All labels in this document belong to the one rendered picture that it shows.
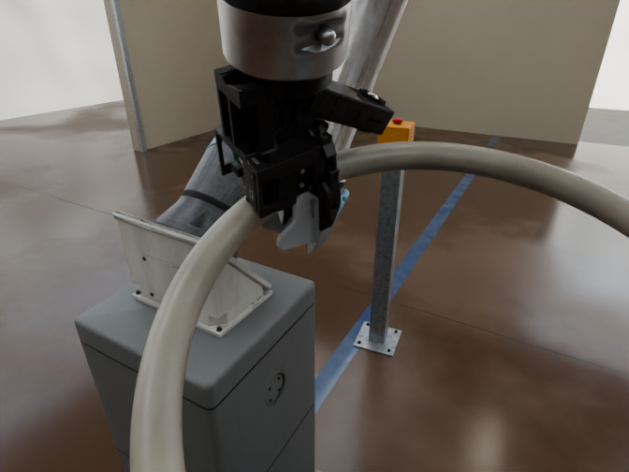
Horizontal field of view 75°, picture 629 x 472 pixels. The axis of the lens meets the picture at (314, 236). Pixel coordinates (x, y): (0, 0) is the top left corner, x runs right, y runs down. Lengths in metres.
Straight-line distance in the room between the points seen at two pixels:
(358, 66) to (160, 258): 0.55
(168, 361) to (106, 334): 0.69
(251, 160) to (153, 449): 0.21
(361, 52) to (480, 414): 1.53
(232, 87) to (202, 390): 0.61
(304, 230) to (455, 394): 1.65
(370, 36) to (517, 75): 5.70
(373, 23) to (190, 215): 0.51
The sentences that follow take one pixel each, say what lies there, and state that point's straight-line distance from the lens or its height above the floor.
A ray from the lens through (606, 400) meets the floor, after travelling 2.26.
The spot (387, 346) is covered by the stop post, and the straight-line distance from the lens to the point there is 2.13.
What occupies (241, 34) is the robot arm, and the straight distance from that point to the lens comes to 0.29.
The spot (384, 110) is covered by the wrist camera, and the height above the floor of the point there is 1.35.
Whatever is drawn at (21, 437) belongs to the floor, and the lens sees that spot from 2.11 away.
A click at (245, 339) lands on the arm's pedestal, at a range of 0.88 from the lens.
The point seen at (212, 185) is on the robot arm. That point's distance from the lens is 0.90.
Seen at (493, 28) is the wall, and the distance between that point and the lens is 6.53.
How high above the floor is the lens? 1.42
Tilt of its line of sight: 27 degrees down
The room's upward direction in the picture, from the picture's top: straight up
